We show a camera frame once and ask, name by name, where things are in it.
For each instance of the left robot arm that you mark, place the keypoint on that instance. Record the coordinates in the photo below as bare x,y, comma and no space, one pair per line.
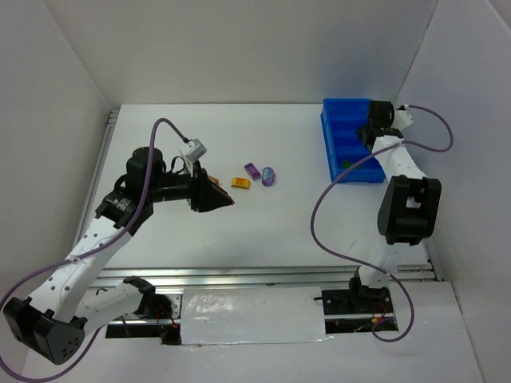
56,317

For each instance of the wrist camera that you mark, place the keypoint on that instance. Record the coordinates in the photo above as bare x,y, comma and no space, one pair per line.
193,150
402,118

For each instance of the white taped panel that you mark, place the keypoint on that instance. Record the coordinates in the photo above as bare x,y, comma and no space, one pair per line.
265,315

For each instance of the purple round flower lego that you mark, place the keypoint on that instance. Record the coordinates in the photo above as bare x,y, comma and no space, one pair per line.
268,176

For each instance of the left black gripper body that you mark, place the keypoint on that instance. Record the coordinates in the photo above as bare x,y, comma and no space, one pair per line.
196,193

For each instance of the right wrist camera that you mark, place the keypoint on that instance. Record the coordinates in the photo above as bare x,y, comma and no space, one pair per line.
402,118

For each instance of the long brown lego plate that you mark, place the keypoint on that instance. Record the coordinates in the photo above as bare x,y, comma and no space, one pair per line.
219,190

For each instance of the aluminium front rail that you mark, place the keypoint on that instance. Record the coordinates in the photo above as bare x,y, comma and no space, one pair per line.
267,276

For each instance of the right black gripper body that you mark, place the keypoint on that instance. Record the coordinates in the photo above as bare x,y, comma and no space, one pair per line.
363,133

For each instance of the blue compartment bin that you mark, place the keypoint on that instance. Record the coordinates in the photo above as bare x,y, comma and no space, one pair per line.
340,118

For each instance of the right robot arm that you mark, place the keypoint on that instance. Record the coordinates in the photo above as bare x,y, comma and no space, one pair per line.
409,207

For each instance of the purple rectangular lego brick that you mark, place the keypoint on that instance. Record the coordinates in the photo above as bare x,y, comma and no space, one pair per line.
252,171

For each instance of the small yellow sloped lego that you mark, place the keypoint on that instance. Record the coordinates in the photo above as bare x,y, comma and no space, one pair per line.
241,183

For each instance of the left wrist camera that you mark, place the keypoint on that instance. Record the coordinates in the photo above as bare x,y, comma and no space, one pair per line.
193,150

